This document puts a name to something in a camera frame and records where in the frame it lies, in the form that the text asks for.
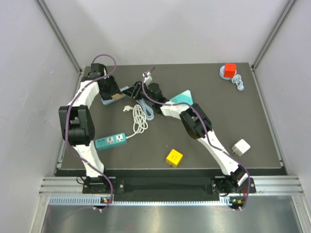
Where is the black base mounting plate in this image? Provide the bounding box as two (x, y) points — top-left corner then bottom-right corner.
(82, 177), (257, 195)

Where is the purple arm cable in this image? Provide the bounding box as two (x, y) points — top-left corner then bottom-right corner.
(141, 67), (251, 211)
(64, 53), (118, 211)

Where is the slotted cable duct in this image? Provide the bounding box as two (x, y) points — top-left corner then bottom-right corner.
(49, 196), (233, 206)

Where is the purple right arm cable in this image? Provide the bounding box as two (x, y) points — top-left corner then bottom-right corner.
(141, 67), (251, 211)

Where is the teal rectangular power strip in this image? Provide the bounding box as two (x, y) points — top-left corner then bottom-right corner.
(95, 133), (127, 150)

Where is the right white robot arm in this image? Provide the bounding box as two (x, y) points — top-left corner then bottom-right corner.
(122, 81), (250, 192)

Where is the grey coiled cable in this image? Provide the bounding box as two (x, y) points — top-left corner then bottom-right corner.
(231, 74), (245, 91)

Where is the red cube adapter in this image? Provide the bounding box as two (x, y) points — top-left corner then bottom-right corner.
(224, 63), (237, 79)

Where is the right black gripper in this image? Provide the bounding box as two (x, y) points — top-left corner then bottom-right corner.
(122, 82), (155, 104)

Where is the light blue power strip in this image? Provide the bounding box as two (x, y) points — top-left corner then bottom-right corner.
(102, 86), (129, 105)

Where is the teal triangular power strip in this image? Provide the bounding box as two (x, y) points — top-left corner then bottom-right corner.
(170, 90), (193, 105)

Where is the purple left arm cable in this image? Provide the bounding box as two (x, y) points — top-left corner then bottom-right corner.
(64, 53), (118, 211)

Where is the white cube adapter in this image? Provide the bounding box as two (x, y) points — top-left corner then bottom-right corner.
(232, 139), (251, 156)

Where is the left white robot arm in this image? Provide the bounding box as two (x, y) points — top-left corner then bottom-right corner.
(58, 63), (122, 193)

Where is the beige orange cube adapter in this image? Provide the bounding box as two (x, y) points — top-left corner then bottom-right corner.
(111, 93), (123, 100)

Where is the yellow cube adapter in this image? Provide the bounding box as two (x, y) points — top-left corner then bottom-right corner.
(166, 149), (183, 168)

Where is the white coiled cable with plug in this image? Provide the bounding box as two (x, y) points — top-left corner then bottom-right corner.
(122, 104), (149, 140)

